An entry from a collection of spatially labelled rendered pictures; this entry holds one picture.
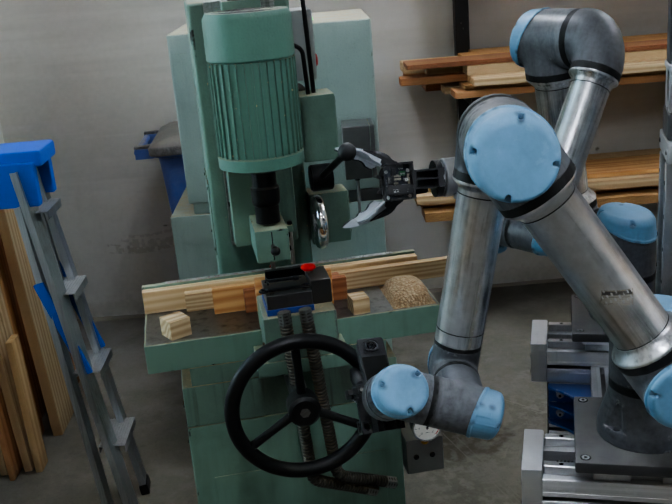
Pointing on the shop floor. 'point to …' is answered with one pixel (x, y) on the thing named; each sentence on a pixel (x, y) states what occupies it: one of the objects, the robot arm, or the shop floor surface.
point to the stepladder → (86, 368)
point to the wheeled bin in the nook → (158, 146)
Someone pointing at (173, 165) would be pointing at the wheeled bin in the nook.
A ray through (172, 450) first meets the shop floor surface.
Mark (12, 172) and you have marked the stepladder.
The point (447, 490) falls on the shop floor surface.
